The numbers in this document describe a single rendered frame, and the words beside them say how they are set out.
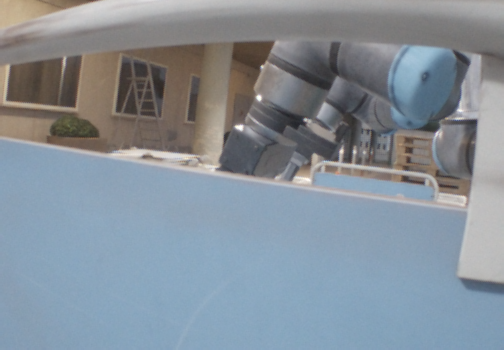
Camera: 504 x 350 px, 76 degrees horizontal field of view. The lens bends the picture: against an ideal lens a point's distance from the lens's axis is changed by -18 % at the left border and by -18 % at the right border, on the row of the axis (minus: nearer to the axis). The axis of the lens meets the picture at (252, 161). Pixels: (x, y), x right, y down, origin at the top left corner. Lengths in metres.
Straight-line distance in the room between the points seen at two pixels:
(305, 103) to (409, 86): 0.14
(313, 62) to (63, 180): 0.34
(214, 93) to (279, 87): 7.14
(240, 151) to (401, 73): 0.21
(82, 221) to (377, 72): 0.32
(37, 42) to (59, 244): 0.09
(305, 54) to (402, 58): 0.12
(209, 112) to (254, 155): 7.12
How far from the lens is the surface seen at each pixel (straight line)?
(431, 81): 0.40
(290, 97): 0.46
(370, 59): 0.41
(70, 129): 6.23
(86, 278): 0.18
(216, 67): 7.67
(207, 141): 7.56
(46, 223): 0.20
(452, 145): 1.08
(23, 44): 0.20
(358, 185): 2.14
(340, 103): 0.89
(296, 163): 0.80
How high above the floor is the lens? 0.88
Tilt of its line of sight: 4 degrees down
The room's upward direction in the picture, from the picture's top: 6 degrees clockwise
